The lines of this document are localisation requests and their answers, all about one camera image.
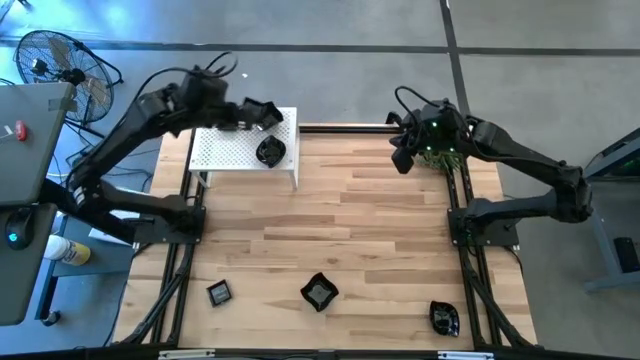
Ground black cable hook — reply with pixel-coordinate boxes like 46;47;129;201
384;110;407;132

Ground black floor fan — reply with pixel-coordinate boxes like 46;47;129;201
13;28;125;144

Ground white table edge bracket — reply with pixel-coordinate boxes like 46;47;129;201
158;349;216;360
437;351;495;360

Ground white bottle yellow label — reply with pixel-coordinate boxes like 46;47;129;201
43;234;93;266

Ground green artificial potted plant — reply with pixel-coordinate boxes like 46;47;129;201
414;148;465;175

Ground grey desk foot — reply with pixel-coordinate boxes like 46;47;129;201
34;239;135;327

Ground white perforated metal shelf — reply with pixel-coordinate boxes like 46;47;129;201
188;105;301;191

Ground black box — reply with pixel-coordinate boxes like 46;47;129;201
613;236;640;274

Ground black computer mouse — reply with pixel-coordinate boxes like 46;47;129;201
5;207;35;251

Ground black cup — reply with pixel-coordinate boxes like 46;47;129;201
206;279;234;308

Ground grey tape piece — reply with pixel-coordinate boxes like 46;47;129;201
48;95;76;113

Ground black aluminium frame rail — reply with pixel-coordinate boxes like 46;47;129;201
298;124;401;135
112;343;640;360

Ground dark grey desk top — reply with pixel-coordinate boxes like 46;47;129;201
0;202;59;327

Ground grey metal cart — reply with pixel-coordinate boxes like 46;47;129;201
551;127;640;295

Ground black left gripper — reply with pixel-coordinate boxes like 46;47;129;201
209;92;266;132

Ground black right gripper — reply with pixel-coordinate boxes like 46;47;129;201
392;107;439;175

